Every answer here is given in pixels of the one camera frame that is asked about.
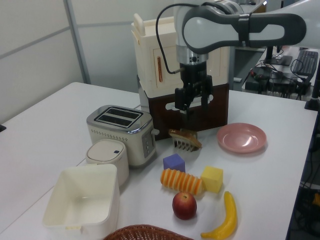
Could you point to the large white toy oven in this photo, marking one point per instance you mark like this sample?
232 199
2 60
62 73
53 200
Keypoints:
150 40

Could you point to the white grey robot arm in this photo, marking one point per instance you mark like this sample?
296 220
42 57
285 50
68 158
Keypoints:
212 27

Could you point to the brown wicker basket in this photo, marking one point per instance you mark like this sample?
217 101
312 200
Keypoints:
142 233

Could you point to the red apple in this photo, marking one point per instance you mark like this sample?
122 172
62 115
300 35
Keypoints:
184 206

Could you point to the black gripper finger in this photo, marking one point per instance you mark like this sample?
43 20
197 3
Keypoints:
205 103
181 98

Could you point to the metal toast rack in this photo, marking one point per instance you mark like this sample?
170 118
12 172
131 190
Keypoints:
182 146

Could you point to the pink plate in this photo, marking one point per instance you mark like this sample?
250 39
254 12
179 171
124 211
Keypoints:
241 137

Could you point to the black keyboard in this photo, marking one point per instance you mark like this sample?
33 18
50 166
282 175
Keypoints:
306 61

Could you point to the dark brown cabinet box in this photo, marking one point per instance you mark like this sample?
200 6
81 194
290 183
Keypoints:
165 120

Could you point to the purple foam cube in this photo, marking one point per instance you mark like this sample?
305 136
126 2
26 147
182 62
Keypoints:
173 162

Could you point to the yellow foam cube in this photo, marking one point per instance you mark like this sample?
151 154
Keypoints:
212 178

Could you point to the small cream lidded bin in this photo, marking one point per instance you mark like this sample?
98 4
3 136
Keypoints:
105 152

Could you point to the long orange striped bread roll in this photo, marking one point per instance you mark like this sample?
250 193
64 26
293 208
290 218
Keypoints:
182 182

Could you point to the brown bread slice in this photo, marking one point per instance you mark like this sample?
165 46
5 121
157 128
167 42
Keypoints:
186 140

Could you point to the black monitor stand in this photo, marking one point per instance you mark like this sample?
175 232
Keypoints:
277 60

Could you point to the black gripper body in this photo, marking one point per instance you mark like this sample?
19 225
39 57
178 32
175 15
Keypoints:
193 75

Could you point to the black clamp pole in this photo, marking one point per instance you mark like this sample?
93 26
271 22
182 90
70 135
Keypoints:
315 87

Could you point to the cream silver two-slot toaster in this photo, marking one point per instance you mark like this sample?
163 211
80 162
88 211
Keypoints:
117 140

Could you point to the white square plastic container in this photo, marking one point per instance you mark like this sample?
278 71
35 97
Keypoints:
82 185

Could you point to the yellow banana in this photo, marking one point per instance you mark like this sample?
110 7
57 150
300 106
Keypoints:
228 220

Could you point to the copper latch strip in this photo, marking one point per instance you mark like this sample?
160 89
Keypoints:
159 70

